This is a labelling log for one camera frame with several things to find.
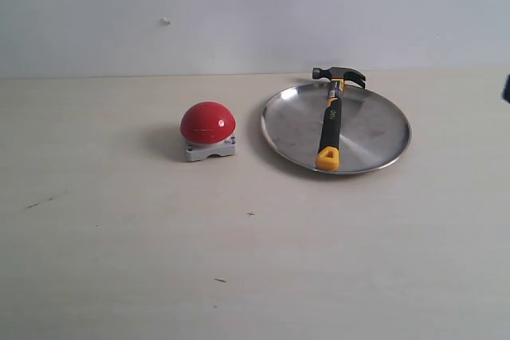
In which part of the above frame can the yellow black claw hammer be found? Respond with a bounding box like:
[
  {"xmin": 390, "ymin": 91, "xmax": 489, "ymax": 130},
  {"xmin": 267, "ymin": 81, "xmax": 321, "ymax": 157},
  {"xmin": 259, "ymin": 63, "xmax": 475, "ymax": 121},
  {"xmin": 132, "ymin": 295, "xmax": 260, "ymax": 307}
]
[{"xmin": 312, "ymin": 67, "xmax": 366, "ymax": 172}]

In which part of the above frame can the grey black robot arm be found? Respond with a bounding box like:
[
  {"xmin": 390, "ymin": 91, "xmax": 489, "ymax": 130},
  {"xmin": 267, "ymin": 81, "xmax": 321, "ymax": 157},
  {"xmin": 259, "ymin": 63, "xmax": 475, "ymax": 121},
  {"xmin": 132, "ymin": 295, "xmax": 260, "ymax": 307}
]
[{"xmin": 502, "ymin": 75, "xmax": 510, "ymax": 103}]

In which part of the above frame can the red dome push button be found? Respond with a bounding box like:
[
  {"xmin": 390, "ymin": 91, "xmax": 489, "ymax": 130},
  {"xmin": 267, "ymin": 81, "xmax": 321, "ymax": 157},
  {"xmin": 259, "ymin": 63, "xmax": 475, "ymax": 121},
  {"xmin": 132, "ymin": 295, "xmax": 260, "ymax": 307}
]
[{"xmin": 179, "ymin": 101, "xmax": 237, "ymax": 162}]

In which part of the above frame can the round stainless steel plate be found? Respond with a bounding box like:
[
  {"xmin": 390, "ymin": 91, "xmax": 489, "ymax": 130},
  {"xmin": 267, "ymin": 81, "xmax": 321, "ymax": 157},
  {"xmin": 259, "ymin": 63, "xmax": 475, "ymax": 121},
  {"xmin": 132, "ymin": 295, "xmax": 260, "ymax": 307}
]
[{"xmin": 261, "ymin": 83, "xmax": 411, "ymax": 176}]

